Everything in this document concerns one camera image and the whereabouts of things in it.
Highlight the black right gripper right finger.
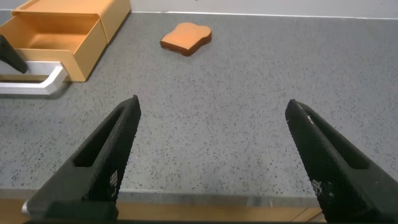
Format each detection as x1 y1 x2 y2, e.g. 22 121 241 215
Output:
285 99 398 223

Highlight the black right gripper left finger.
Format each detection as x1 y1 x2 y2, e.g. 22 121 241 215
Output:
22 95 142 222

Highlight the yellow drawer with white handle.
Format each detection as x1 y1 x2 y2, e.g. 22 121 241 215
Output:
0 12 108 96

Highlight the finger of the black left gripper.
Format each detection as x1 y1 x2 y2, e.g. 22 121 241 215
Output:
0 34 29 75

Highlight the toy toast slice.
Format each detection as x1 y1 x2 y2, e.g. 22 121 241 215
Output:
159 22 213 57

